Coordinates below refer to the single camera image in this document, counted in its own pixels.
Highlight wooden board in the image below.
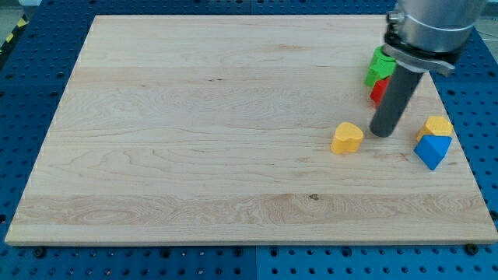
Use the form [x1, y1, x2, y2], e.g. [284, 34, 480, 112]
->
[5, 15, 497, 247]

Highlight green block behind star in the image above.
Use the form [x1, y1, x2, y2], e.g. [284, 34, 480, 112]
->
[370, 46, 395, 65]

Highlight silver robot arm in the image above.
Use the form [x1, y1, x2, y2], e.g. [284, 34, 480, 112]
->
[370, 0, 487, 138]

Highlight yellow hexagon block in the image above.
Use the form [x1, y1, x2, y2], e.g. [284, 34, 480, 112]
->
[416, 116, 454, 142]

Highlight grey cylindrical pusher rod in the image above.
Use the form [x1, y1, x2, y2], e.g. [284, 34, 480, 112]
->
[370, 65, 423, 138]

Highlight red block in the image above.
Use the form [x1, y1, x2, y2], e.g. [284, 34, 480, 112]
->
[370, 76, 391, 108]

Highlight yellow heart block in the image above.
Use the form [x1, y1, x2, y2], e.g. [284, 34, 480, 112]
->
[331, 122, 364, 154]

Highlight blue triangle block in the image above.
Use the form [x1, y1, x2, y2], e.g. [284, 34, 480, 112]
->
[414, 135, 452, 170]

